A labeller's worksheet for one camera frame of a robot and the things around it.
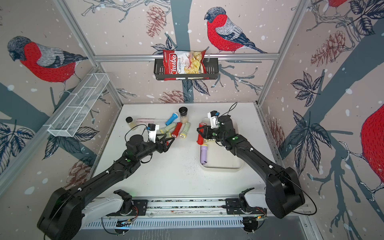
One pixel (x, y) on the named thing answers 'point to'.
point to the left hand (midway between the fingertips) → (172, 134)
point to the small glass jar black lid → (132, 124)
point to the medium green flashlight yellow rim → (167, 128)
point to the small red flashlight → (176, 130)
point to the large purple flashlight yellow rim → (204, 154)
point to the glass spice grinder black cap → (183, 112)
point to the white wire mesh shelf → (72, 113)
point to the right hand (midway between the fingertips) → (200, 128)
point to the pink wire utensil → (148, 120)
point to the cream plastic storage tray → (218, 157)
